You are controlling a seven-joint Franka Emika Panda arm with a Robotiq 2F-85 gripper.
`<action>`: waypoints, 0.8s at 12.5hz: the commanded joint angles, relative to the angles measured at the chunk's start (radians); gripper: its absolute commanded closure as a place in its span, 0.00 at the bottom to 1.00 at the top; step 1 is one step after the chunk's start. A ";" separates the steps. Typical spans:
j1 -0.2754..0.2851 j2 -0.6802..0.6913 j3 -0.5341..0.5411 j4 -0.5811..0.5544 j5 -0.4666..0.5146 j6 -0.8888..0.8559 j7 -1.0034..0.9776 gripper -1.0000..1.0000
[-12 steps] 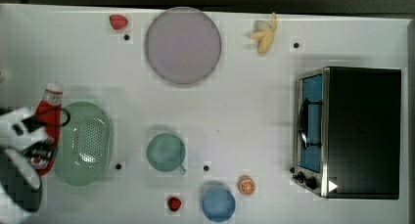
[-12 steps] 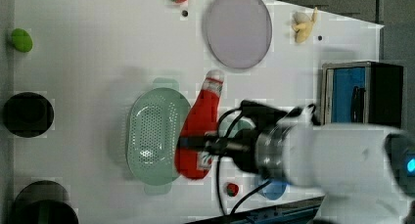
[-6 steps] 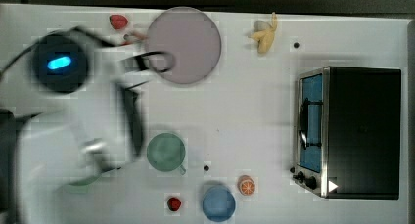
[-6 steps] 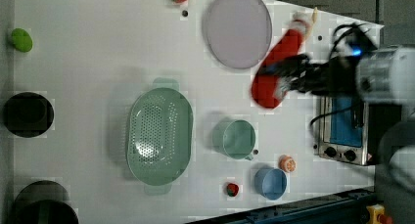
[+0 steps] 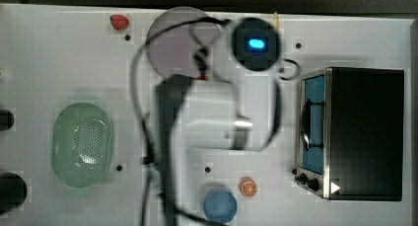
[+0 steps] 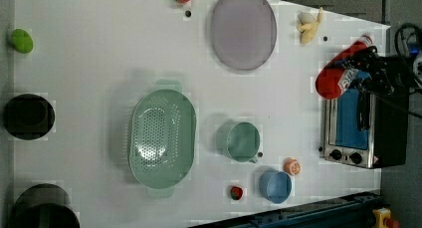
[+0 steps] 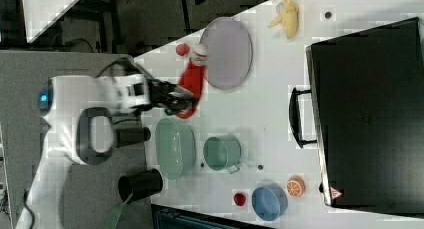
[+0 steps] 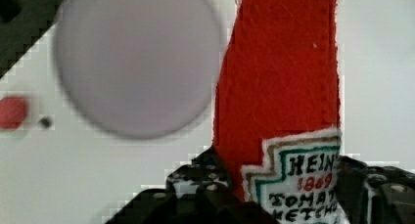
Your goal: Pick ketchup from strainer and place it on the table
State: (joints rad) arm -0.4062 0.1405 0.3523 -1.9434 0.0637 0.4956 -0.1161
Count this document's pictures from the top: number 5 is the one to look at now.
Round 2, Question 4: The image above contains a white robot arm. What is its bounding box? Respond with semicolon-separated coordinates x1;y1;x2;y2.
151;18;282;226

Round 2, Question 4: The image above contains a blue bowl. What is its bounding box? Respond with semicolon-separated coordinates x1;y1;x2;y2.
203;188;238;224

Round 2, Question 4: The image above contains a toaster oven with blue door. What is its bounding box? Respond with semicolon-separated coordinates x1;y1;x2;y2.
293;67;404;201

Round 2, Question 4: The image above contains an orange slice toy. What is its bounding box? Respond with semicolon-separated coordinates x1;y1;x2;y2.
239;177;257;197

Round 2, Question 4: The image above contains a red toy strawberry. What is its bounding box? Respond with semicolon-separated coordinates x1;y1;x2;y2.
109;15;129;31

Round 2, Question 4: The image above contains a peeled banana toy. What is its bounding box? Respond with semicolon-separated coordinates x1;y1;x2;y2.
273;12;280;31

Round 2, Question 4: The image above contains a green oval strainer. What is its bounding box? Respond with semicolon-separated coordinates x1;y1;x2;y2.
50;103;113;188

